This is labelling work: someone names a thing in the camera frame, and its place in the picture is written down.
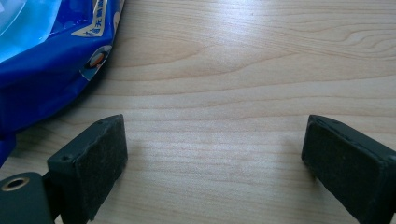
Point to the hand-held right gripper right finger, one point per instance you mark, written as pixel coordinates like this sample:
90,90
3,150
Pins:
351,165

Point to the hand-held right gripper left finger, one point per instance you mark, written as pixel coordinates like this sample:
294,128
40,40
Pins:
90,168

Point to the blue wet wipes packet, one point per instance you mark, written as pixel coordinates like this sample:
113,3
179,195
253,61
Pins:
43,68

